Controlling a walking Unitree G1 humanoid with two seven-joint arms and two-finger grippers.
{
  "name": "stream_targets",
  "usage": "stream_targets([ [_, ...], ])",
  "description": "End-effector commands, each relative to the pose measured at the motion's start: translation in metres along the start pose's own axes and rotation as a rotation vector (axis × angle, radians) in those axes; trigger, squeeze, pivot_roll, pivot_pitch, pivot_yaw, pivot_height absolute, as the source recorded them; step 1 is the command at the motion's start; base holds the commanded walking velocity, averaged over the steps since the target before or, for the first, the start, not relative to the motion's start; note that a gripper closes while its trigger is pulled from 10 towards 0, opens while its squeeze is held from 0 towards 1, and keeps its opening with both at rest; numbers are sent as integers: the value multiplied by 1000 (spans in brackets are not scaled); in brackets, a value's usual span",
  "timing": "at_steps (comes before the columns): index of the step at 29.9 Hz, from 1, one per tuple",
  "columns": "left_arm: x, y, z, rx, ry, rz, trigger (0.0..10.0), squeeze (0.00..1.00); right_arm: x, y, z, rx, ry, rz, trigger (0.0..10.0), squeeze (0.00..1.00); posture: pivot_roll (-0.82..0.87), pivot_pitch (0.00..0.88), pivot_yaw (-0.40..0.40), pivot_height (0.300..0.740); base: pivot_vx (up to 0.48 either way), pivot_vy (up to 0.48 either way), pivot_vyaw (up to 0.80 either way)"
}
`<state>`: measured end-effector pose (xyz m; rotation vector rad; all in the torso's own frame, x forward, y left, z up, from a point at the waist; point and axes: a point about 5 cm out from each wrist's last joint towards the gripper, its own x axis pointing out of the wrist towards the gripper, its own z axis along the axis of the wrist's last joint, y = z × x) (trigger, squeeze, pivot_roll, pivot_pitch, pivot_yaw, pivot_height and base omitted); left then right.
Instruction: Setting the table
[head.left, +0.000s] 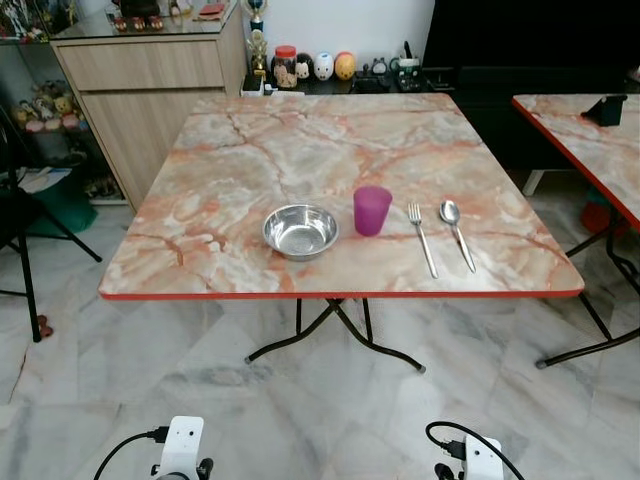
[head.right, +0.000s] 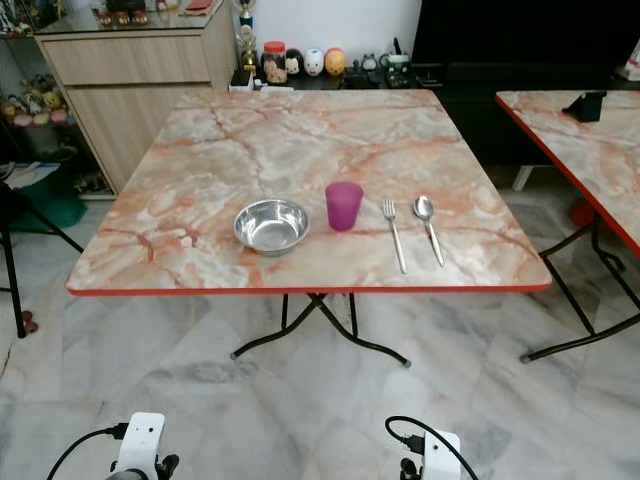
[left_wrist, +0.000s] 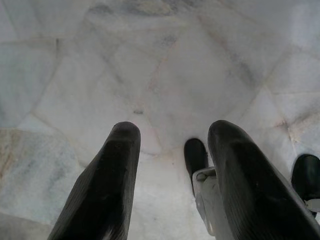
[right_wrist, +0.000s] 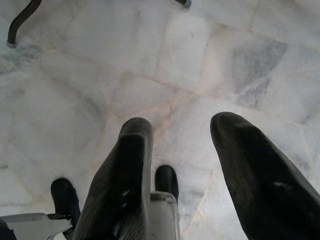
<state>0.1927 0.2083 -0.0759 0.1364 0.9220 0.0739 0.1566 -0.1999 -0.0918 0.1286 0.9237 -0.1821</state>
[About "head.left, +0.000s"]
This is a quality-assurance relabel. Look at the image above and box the black television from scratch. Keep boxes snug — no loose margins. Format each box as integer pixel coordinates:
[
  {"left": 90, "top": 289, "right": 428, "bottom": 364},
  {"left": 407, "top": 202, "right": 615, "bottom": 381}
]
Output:
[{"left": 422, "top": 0, "right": 640, "bottom": 71}]

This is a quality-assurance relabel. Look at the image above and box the gold trophy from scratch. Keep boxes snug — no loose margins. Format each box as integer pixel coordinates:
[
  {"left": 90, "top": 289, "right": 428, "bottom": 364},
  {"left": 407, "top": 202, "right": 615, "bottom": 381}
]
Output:
[{"left": 247, "top": 30, "right": 271, "bottom": 81}]

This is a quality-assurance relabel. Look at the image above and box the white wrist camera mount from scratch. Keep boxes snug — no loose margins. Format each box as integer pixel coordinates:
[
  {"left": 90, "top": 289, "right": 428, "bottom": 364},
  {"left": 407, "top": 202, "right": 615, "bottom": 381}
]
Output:
[
  {"left": 160, "top": 416, "right": 207, "bottom": 480},
  {"left": 464, "top": 435, "right": 506, "bottom": 480}
]

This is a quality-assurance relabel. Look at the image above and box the purple plastic cup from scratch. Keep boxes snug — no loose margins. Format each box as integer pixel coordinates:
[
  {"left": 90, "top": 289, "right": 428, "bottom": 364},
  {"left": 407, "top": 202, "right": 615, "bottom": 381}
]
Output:
[{"left": 353, "top": 186, "right": 393, "bottom": 238}]

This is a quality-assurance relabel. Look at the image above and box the white egg figure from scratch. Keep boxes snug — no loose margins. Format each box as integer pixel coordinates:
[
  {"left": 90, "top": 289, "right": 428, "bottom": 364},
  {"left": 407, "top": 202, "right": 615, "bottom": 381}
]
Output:
[{"left": 313, "top": 52, "right": 335, "bottom": 82}]

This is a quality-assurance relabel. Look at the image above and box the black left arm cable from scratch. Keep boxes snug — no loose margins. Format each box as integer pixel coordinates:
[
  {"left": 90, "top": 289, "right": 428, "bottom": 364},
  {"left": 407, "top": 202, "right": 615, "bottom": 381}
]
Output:
[{"left": 95, "top": 427, "right": 169, "bottom": 480}]

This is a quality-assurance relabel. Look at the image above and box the steel spoon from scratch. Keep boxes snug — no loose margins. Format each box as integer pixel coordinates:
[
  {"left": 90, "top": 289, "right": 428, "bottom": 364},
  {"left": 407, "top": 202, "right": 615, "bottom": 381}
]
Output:
[{"left": 439, "top": 200, "right": 477, "bottom": 274}]

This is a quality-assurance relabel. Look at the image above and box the glass display shelf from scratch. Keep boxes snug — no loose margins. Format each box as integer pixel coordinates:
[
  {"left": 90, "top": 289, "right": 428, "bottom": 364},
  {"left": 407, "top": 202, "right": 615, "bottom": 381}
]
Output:
[{"left": 0, "top": 40, "right": 121, "bottom": 201}]

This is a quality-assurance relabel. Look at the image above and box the marble folding table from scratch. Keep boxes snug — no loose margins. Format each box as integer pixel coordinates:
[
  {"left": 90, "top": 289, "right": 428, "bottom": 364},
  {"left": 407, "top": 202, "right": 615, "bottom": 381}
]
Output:
[{"left": 99, "top": 92, "right": 586, "bottom": 373}]

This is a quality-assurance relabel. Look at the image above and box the green bin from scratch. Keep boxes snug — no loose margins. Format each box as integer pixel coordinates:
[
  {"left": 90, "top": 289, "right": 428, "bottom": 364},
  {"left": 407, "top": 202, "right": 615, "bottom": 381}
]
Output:
[{"left": 20, "top": 165, "right": 99, "bottom": 238}]

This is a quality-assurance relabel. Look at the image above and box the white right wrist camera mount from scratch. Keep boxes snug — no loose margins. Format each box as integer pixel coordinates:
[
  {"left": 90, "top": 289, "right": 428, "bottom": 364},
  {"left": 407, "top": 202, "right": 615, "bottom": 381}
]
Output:
[{"left": 464, "top": 435, "right": 506, "bottom": 480}]

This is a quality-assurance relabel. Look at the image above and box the orange egg figure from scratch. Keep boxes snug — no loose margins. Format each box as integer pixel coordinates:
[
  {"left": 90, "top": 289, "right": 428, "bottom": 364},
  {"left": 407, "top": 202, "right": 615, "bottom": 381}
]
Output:
[{"left": 334, "top": 52, "right": 357, "bottom": 81}]

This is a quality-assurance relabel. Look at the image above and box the steel fork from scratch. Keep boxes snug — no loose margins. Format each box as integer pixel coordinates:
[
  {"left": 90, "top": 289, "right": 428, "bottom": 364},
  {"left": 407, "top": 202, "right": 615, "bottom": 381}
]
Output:
[{"left": 407, "top": 203, "right": 439, "bottom": 280}]

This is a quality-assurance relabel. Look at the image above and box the wooden drawer cabinet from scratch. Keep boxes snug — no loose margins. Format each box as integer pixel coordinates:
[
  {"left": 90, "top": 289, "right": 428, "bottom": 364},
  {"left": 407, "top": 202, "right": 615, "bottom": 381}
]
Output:
[{"left": 50, "top": 5, "right": 249, "bottom": 209}]

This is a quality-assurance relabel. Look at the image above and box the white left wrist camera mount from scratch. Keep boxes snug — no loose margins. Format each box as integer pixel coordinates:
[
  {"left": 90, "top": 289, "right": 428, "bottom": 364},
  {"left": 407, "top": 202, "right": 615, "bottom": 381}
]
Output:
[{"left": 160, "top": 416, "right": 207, "bottom": 480}]

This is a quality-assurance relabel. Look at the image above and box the black phone stand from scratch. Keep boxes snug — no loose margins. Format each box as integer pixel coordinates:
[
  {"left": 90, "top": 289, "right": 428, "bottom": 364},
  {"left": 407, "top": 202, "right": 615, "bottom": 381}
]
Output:
[{"left": 583, "top": 95, "right": 628, "bottom": 127}]

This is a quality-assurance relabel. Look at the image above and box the small steel bowl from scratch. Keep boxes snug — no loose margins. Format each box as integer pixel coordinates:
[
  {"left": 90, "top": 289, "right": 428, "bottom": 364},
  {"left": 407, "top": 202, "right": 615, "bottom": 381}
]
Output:
[{"left": 262, "top": 204, "right": 340, "bottom": 262}]

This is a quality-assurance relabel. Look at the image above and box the green mug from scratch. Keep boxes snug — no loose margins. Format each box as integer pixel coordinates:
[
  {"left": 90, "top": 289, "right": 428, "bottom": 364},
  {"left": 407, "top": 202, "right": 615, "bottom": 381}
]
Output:
[{"left": 396, "top": 42, "right": 423, "bottom": 83}]

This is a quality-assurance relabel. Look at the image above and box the red lid jar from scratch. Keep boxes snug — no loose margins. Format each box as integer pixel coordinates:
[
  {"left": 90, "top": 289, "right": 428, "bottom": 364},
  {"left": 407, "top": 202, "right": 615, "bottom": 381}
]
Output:
[{"left": 273, "top": 45, "right": 300, "bottom": 89}]

